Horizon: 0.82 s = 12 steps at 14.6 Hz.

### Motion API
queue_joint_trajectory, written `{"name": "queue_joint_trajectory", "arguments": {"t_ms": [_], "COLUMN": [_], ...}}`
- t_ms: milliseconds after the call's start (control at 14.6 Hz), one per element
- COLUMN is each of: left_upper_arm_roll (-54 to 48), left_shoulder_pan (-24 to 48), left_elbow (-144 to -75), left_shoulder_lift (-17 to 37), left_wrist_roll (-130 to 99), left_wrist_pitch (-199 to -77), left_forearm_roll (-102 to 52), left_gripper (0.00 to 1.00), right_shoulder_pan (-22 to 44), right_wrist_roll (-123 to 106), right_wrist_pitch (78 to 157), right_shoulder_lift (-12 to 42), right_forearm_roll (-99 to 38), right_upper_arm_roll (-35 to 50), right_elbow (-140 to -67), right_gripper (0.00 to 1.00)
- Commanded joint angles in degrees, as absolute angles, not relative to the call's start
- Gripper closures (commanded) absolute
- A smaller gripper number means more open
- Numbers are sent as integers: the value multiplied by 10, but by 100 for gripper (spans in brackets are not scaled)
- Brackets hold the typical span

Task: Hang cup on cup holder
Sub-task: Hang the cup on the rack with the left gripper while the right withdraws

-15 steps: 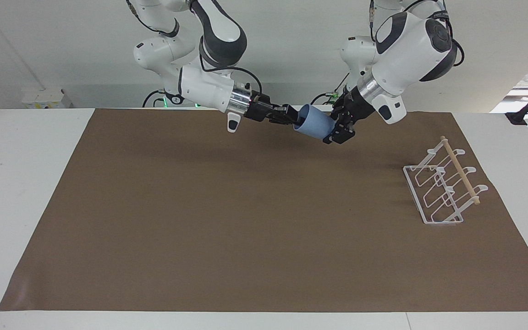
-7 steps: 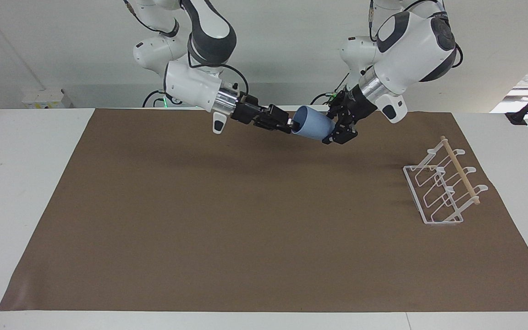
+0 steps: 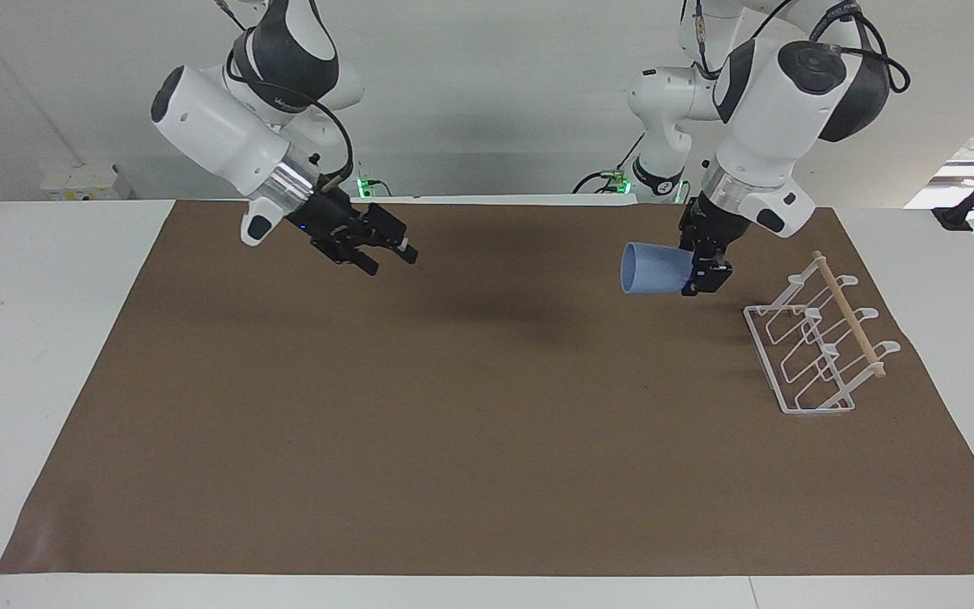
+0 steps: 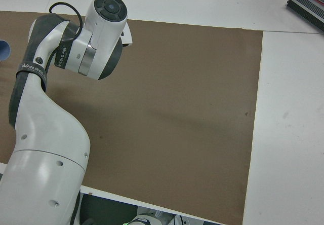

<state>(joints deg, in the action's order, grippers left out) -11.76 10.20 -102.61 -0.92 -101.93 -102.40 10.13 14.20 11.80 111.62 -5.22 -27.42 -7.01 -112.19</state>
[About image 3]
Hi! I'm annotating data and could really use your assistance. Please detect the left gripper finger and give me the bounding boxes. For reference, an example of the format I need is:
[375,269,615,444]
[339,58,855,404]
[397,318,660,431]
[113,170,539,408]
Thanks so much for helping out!
[705,247,734,294]
[681,245,705,297]

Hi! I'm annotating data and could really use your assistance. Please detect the white wire cup holder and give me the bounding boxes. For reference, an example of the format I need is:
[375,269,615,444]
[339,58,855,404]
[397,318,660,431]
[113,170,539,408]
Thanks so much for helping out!
[743,250,902,417]

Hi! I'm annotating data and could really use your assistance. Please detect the black cable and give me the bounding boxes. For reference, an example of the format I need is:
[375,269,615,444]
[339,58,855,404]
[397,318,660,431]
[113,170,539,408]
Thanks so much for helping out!
[808,4,912,96]
[572,171,623,195]
[225,47,356,194]

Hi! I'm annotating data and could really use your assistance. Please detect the white box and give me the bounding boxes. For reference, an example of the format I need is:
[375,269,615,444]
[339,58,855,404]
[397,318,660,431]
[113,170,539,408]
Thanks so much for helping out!
[40,164,134,202]

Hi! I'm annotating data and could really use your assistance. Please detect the blue cup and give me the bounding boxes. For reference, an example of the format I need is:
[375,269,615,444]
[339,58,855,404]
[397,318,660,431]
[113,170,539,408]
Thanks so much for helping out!
[620,242,698,296]

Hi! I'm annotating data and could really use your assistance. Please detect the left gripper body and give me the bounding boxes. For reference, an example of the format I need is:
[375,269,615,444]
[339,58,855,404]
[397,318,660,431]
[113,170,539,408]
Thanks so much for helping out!
[678,195,750,253]

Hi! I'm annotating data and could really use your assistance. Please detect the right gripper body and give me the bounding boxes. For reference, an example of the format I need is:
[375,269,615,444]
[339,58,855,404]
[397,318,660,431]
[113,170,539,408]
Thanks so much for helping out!
[287,188,369,251]

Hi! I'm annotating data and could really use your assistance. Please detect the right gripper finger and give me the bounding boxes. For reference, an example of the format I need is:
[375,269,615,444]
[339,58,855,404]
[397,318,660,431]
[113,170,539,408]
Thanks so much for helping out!
[358,203,419,264]
[314,239,380,277]

